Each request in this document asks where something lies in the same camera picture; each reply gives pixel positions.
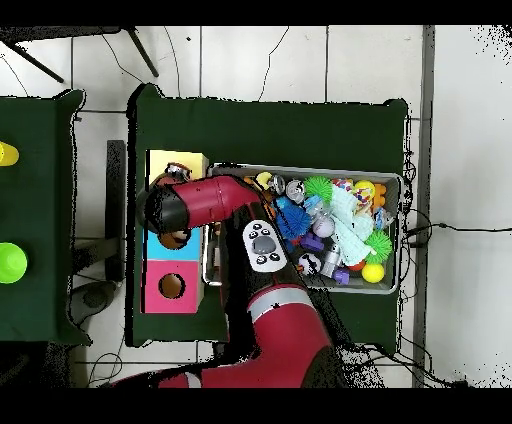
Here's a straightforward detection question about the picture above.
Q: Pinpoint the polka dot cloth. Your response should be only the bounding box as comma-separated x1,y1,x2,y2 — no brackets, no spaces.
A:
331,176,377,209

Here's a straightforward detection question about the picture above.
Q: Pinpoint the wooden box with three holes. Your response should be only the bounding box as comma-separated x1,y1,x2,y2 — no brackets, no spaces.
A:
140,148,211,316

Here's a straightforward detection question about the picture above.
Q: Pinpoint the shallow silver mesh bin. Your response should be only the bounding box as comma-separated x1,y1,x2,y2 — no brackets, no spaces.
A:
201,161,404,296

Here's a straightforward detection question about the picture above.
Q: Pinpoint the dark green tablecloth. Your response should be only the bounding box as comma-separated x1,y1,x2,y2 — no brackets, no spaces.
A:
125,82,410,354
0,88,94,346

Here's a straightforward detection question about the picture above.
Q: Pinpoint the blue spiky rubber ball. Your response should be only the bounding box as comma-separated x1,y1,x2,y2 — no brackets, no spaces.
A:
275,197,312,240

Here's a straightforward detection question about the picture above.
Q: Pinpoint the green spiky rubber ball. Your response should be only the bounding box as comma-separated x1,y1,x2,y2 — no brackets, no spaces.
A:
302,175,334,203

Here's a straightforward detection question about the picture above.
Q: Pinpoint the black white soccer ball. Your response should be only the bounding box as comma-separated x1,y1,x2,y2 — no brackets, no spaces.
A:
297,252,323,277

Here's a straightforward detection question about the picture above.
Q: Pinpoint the yellow plastic cup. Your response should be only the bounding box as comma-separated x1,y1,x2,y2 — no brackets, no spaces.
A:
0,140,20,168

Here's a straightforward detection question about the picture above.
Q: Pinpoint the black metal stand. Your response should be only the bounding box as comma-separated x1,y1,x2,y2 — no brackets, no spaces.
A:
0,25,160,84

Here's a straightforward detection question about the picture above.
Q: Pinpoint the mint green cloth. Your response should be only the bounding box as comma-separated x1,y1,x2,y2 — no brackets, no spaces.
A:
329,185,378,267

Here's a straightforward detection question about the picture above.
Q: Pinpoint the green plastic cup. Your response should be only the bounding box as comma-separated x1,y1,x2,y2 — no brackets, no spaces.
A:
0,241,29,285

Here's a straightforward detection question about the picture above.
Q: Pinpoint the black cable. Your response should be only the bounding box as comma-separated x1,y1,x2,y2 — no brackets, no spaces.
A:
405,221,512,243

